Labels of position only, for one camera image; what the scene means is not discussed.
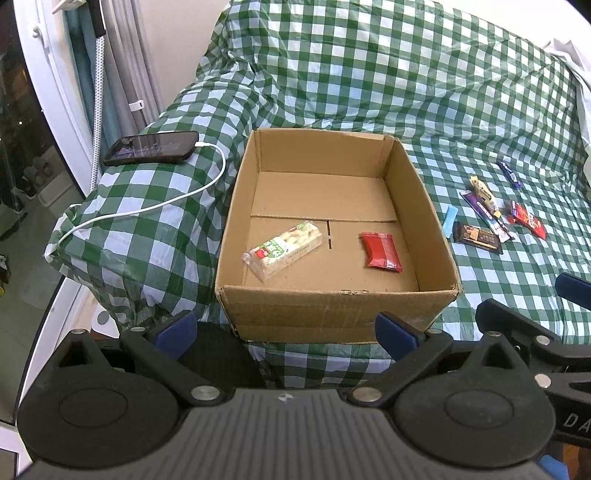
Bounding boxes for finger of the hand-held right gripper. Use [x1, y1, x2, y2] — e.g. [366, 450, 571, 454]
[555, 272, 591, 297]
[475, 298, 591, 394]

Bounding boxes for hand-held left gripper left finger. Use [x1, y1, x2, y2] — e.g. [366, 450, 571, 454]
[54, 310, 227, 408]

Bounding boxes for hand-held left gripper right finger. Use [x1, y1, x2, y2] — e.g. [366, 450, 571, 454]
[346, 313, 532, 409]

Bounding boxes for red packet with orange figure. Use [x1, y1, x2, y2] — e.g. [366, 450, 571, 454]
[505, 200, 548, 240]

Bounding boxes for red white blue snack bar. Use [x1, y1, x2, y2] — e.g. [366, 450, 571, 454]
[489, 217, 516, 242]

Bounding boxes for dark brown chocolate packet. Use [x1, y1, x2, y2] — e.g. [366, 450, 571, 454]
[452, 221, 505, 255]

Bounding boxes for light blue snack packet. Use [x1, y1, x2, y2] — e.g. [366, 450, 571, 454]
[442, 206, 460, 239]

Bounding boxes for blue purple snack bar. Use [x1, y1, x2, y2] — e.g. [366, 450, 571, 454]
[497, 160, 523, 190]

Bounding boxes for brown cardboard box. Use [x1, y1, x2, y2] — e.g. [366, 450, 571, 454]
[213, 128, 462, 344]

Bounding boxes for plain red snack packet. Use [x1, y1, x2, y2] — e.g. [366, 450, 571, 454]
[358, 232, 403, 273]

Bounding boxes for cream yellow snack bar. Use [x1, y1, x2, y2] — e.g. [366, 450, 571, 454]
[469, 175, 498, 209]

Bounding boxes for green and white snack packet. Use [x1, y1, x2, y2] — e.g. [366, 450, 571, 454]
[241, 220, 323, 283]

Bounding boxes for black smartphone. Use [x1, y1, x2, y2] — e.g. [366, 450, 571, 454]
[102, 130, 200, 167]

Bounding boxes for dark shoes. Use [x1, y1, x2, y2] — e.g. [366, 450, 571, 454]
[15, 156, 52, 214]

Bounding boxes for green checked blanket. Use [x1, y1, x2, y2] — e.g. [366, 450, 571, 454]
[46, 0, 591, 384]

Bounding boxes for grey curtain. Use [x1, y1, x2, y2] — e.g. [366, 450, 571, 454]
[105, 0, 161, 136]

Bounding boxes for white charging cable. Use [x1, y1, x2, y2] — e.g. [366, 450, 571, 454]
[44, 142, 227, 260]

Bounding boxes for striped steamer hose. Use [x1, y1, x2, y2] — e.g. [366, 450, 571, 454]
[89, 36, 110, 191]

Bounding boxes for white window frame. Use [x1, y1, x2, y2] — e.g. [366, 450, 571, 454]
[14, 0, 101, 195]

